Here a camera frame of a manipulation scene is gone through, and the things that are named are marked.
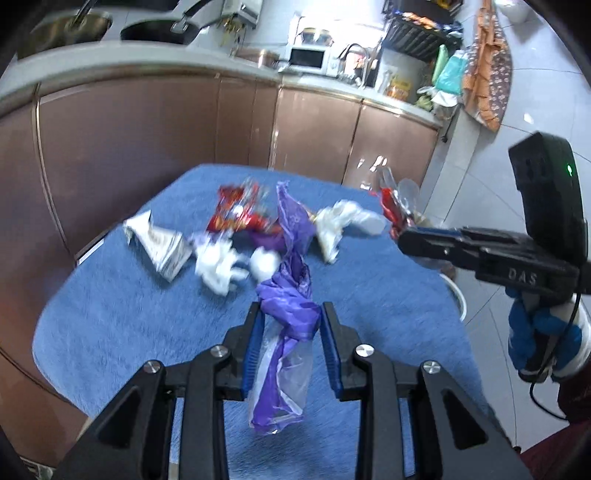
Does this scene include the purple plastic bag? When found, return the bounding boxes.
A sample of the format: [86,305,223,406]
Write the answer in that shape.
[249,182,322,435]

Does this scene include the white milk carton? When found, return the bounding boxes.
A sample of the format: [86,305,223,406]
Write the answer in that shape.
[122,210,192,282]

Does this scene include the teal plastic bag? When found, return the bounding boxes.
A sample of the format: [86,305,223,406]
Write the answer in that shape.
[435,50,469,96]

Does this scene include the white tissue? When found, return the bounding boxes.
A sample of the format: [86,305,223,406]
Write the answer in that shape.
[312,200,387,264]

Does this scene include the copper pot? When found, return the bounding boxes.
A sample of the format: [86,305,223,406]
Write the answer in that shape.
[235,47,280,69]

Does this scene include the clear plastic bag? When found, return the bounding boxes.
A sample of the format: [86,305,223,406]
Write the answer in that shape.
[249,247,281,283]

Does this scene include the brass wok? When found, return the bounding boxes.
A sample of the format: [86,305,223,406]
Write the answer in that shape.
[16,1,113,60]

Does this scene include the red snack bag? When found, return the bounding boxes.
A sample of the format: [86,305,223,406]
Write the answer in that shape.
[206,179,281,234]

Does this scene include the black wok pan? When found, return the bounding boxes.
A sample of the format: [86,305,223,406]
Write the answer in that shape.
[120,0,212,46]

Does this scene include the white water heater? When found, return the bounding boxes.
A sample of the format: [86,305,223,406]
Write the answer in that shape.
[221,0,263,28]

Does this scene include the white plastic bag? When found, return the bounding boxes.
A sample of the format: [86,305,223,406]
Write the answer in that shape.
[194,237,249,296]

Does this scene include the white microwave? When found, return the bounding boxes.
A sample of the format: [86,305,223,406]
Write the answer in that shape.
[287,44,339,78]

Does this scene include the brown kitchen cabinets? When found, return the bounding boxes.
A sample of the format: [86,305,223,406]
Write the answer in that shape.
[1,63,441,466]

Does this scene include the clear red wrapper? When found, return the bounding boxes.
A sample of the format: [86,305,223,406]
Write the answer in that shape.
[376,166,420,242]

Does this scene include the black cable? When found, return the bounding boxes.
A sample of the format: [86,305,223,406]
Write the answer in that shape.
[528,294,583,422]

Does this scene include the right blue white gloved hand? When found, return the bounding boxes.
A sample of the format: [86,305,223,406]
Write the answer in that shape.
[506,288,590,382]

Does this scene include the blue fluffy table cloth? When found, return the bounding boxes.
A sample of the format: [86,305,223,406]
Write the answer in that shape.
[32,165,488,479]

